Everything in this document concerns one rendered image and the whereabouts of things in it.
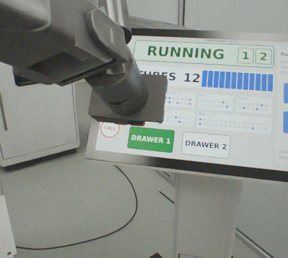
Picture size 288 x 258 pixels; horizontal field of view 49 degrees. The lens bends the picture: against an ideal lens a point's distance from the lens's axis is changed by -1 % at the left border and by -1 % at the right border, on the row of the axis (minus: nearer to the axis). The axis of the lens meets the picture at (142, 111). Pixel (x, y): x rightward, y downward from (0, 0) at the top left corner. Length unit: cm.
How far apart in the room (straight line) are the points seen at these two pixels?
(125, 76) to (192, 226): 61
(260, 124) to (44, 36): 51
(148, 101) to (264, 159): 31
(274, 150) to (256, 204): 108
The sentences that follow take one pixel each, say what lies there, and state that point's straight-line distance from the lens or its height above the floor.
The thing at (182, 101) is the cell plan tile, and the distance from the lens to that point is 67.
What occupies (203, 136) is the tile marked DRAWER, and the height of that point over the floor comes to 102.
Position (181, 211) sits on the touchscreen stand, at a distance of 84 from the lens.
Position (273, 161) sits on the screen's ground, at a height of 99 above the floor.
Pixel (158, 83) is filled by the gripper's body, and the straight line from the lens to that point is 43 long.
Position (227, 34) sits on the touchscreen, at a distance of 73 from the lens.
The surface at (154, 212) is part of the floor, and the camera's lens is 201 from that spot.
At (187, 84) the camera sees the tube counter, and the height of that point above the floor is 110.
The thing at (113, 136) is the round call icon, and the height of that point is 100.
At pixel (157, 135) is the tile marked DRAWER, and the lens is 65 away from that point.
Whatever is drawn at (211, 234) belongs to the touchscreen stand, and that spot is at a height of 71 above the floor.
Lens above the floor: 131
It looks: 23 degrees down
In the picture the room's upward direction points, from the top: straight up
